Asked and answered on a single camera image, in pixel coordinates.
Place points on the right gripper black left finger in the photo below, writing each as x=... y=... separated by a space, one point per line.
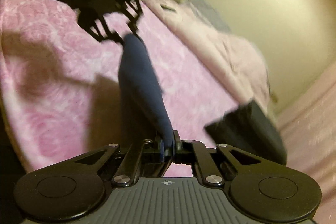
x=77 y=186

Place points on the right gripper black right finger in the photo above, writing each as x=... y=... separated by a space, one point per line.
x=258 y=188

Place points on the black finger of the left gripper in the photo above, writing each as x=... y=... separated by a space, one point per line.
x=95 y=25
x=133 y=19

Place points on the navy blue garment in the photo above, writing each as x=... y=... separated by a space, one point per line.
x=143 y=111

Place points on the stack of folded dark clothes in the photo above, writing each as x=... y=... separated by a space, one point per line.
x=247 y=128

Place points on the small dark object on quilt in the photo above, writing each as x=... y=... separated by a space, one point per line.
x=167 y=8

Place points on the grey striped pillow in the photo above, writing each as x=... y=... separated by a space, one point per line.
x=206 y=13

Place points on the pink embroidered curtain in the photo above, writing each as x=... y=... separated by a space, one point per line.
x=308 y=130

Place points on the pink rose pattern blanket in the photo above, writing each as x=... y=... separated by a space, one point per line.
x=59 y=86

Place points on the pale pink quilt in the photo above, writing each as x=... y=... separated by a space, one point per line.
x=234 y=61

